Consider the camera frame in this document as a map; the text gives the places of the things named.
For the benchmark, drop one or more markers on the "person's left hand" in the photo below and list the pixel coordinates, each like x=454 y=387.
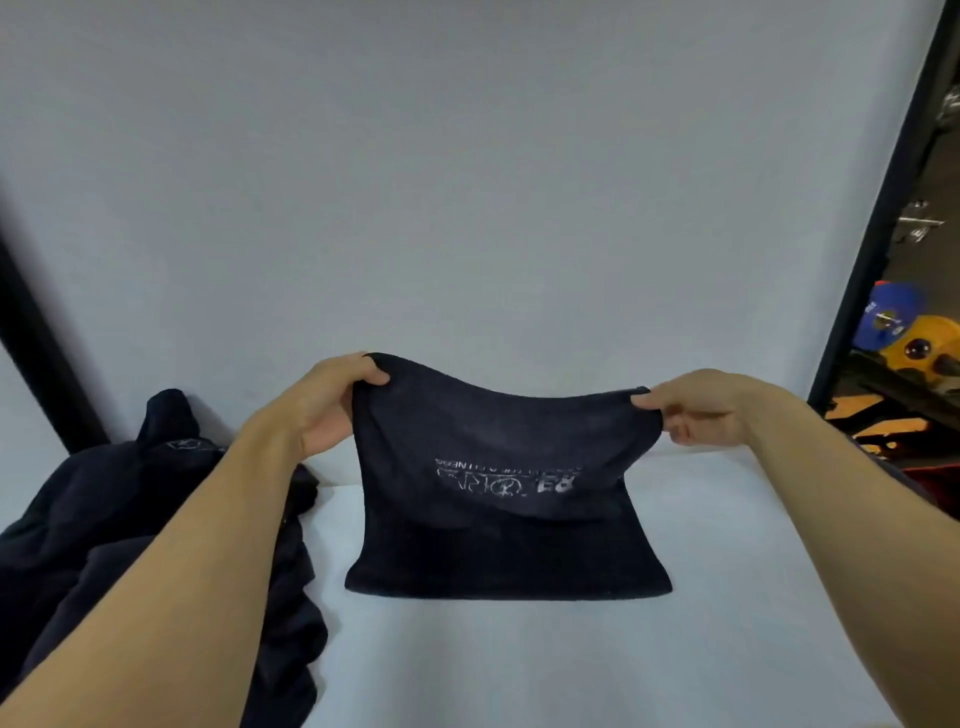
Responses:
x=322 y=405

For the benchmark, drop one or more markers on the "person's right hand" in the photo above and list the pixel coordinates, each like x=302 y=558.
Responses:
x=712 y=409

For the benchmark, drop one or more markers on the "heap of dark navy towels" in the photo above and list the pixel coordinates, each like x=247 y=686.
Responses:
x=112 y=510

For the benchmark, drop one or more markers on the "dark navy printed towel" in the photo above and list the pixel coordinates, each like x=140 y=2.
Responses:
x=510 y=555

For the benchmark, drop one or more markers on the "person's right forearm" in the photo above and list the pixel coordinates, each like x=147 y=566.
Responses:
x=862 y=540

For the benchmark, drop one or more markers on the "person's left forearm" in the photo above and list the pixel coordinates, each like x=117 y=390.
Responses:
x=165 y=600

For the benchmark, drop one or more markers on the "black weight rack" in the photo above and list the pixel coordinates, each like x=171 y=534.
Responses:
x=900 y=397

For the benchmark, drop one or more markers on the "chrome barbell sleeve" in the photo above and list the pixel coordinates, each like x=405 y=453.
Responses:
x=919 y=223

